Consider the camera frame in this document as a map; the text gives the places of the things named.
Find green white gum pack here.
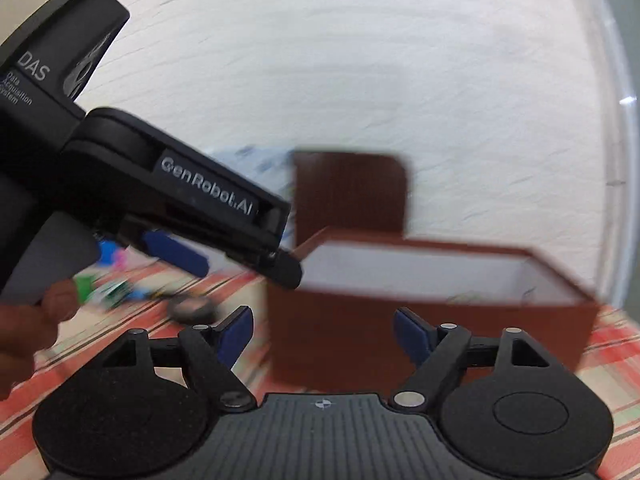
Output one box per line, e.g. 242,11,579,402
88,280,132,310

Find green small box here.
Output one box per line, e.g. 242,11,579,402
73,274,96,306

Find person's left hand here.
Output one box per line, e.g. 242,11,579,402
0,280,80,401

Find black tape roll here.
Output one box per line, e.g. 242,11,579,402
166,295,217,325

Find brown cardboard storage box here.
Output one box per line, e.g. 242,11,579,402
264,226,601,394

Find dark brown wooden headboard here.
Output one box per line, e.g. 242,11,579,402
293,150,409,246

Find floral plastic pillow bag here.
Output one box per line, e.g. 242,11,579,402
205,145,294,200

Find plaid red green bedsheet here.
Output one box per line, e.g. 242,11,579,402
1,264,639,479

